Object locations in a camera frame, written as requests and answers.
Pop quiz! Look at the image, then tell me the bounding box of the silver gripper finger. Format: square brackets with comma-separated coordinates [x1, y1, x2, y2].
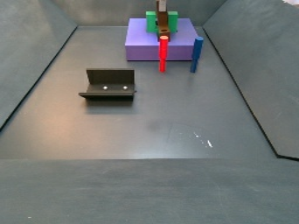
[158, 0, 167, 12]

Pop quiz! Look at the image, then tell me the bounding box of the brown T-shaped block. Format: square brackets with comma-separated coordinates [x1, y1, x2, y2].
[157, 0, 171, 38]

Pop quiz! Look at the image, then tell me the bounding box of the purple base board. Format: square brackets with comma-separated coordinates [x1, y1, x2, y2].
[126, 18, 198, 61]

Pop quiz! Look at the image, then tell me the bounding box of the green U-shaped block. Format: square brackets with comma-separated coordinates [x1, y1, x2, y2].
[146, 11, 179, 33]

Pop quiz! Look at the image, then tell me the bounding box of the red peg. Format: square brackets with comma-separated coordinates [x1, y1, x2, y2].
[159, 36, 169, 73]

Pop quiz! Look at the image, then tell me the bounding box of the blue peg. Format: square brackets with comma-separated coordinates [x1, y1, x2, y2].
[191, 36, 203, 73]

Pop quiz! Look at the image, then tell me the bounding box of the black angle bracket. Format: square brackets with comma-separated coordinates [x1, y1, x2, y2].
[79, 68, 137, 99]

